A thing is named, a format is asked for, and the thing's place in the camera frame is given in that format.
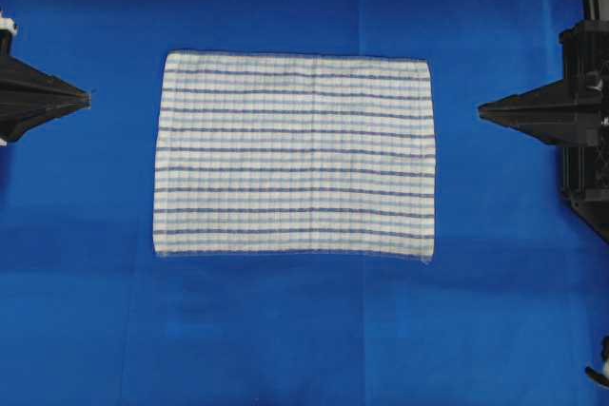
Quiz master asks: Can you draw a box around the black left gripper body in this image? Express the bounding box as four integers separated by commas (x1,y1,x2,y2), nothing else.
0,11,18,56

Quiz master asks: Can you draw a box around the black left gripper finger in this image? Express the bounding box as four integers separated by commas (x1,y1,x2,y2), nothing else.
1,55,90,103
1,102,90,142

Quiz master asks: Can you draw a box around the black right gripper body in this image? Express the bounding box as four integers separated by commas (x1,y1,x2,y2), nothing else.
557,19,609,205

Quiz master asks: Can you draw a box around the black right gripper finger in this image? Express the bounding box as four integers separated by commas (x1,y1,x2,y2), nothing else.
478,80,590,114
479,111,590,145

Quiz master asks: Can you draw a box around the blue striped white towel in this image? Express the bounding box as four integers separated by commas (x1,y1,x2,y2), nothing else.
152,50,436,261

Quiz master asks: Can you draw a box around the blue table cloth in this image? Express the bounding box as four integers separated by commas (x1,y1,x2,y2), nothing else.
1,0,608,405

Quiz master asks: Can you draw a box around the black white clamp corner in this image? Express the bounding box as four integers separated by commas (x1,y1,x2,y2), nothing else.
584,336,609,389

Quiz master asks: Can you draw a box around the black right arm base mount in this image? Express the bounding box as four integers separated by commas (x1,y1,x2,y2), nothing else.
581,0,608,240

